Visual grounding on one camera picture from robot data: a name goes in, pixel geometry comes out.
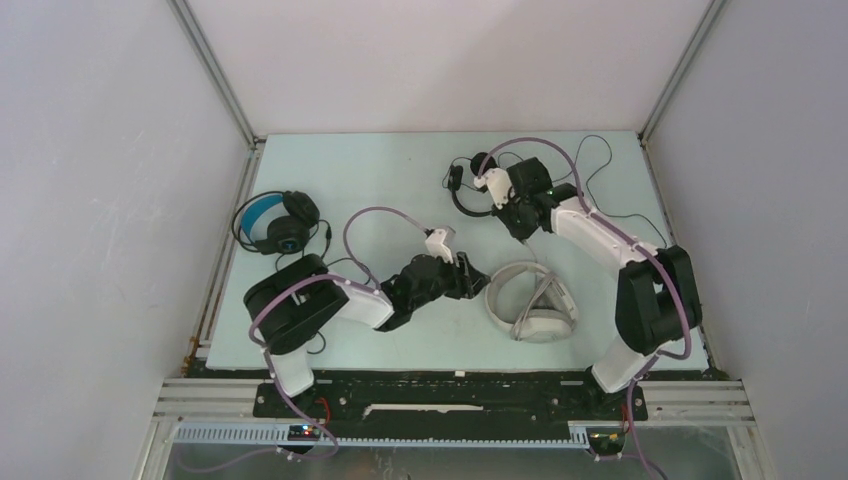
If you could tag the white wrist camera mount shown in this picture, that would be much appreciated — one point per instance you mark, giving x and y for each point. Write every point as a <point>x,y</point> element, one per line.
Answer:
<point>438,243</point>
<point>497,183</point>

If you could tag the white gaming headset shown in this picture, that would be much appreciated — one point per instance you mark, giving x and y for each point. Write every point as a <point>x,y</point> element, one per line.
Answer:
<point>550,314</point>

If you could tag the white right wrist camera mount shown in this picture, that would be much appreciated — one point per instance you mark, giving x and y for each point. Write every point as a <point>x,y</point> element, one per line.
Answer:
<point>497,183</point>

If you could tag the small black on-ear headphones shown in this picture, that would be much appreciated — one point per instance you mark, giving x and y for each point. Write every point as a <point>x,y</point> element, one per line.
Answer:
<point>454,182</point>

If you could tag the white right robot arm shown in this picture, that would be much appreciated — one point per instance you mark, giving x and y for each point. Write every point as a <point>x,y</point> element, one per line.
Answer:
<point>657,302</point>

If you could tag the white slotted cable duct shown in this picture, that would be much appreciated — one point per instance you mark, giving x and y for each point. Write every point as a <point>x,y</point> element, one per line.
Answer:
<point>285,435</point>

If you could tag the aluminium frame post left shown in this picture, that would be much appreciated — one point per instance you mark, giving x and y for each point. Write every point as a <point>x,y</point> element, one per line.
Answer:
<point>200,44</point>

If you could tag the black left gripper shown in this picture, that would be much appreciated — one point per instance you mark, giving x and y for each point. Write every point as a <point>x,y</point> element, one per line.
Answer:
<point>466,279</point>

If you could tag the aluminium frame post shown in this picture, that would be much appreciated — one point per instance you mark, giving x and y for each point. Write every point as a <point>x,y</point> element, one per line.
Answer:
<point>704,27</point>
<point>200,44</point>

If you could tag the aluminium frame post right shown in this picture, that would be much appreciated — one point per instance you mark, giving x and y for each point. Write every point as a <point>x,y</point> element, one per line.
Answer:
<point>704,27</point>

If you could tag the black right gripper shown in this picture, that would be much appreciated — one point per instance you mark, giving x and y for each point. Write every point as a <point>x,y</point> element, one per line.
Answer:
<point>520,233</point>

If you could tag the black and blue headset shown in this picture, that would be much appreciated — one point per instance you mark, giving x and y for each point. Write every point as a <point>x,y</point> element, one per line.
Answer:
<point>275,222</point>

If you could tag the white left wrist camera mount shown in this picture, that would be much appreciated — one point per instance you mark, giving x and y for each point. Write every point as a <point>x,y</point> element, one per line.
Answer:
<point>438,243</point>

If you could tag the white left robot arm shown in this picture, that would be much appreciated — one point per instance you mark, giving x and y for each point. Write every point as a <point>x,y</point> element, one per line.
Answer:
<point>290,307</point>

